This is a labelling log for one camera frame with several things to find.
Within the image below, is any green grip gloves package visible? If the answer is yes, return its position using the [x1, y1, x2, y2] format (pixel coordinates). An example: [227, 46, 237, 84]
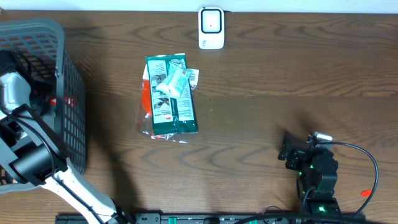
[146, 54, 198, 135]

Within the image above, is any mint green wipes pack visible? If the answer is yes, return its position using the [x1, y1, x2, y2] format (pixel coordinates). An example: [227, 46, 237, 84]
[155, 62, 194, 99]

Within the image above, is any red dustpan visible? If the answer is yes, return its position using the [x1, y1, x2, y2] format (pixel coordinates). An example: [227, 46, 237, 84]
[135, 65, 198, 144]

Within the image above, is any red snack stick packet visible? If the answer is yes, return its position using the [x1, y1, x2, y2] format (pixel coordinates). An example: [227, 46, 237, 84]
[49, 96, 75, 107]

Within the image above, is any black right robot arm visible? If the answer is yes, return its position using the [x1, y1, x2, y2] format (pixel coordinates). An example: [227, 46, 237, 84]
[278, 132, 341, 215]

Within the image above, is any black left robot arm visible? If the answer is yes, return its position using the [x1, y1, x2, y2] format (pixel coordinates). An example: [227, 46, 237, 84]
[1, 50, 135, 223]

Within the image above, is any white barcode scanner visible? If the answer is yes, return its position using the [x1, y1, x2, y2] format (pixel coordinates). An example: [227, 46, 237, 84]
[198, 7, 225, 50]

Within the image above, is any red sticker on table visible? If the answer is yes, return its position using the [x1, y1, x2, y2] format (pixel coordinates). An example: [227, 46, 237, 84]
[361, 190, 373, 197]

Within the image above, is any grey plastic basket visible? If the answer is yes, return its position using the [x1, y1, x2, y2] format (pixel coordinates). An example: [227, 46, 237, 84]
[1, 19, 87, 194]

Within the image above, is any black right camera cable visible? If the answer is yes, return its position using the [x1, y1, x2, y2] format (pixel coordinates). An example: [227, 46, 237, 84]
[317, 141, 379, 220]

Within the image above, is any black camera cable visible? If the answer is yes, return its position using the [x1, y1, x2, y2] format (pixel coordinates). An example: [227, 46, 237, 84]
[0, 107, 106, 224]
[317, 141, 379, 220]

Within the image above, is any black mounting rail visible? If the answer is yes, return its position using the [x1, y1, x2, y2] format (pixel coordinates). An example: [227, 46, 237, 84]
[55, 212, 368, 224]

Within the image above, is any black left camera cable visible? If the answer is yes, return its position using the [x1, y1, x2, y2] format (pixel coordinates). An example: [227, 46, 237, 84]
[0, 107, 106, 224]

